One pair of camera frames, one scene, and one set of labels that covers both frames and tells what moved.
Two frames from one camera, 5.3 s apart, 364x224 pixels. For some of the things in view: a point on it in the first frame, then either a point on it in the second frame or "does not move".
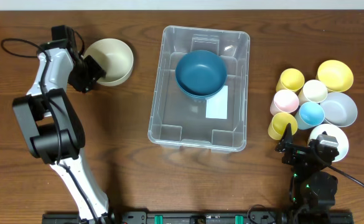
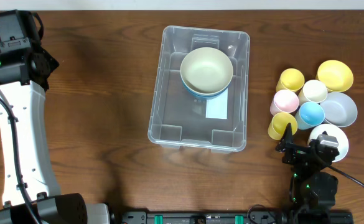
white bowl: x=336 y=132 does not move
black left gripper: x=90 y=70 -> x=48 y=62
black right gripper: x=295 y=150 does not move
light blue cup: x=310 y=114 does not move
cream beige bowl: x=114 y=57 -> x=206 y=70
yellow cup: x=278 y=124 does not move
